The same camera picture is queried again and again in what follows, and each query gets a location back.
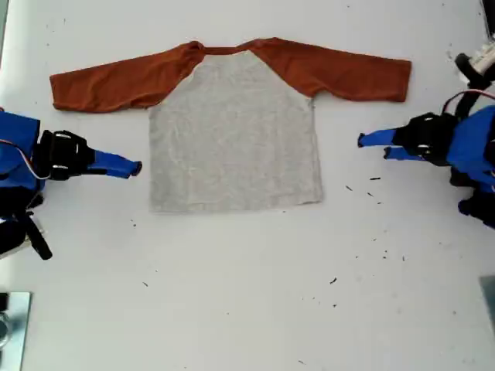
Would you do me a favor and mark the grey t-shirt with rust sleeves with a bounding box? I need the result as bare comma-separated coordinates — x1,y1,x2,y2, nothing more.
49,36,413,214

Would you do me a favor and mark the arm red white wire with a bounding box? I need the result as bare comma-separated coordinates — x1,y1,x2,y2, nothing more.
0,138,52,181
442,90,495,114

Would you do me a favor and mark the camera black cable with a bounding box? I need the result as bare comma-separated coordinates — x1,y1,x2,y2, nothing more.
24,211,53,260
455,53,494,117

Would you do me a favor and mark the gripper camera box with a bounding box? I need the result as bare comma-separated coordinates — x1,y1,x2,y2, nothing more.
469,37,495,75
0,218,30,258

